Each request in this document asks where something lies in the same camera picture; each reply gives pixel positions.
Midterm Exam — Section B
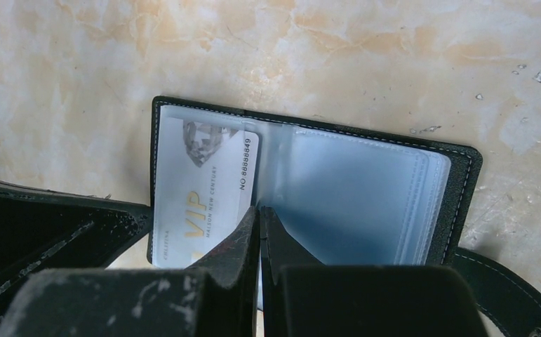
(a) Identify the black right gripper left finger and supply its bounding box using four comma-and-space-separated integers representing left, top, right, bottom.
0, 207, 260, 336

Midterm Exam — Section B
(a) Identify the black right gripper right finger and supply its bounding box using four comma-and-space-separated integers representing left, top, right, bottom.
260, 207, 487, 336

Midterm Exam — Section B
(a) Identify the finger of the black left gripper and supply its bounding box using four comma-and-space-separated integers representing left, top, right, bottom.
0, 181, 153, 323

